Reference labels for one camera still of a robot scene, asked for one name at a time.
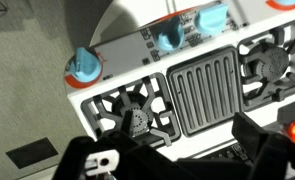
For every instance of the grey toy stove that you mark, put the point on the grey toy stove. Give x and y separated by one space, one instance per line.
127 56

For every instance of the black floor plate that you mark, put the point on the black floor plate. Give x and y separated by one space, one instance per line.
32 153

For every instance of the black stove keypad panel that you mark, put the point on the black stove keypad panel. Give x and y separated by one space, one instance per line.
233 152

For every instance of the black burner grate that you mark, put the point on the black burner grate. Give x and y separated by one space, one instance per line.
273 63
135 111

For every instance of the black ribbed griddle plate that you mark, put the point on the black ribbed griddle plate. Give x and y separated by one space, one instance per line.
203 90

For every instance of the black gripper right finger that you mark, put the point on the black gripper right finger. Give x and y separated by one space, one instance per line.
270 156

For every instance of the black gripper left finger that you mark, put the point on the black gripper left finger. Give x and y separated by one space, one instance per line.
133 160

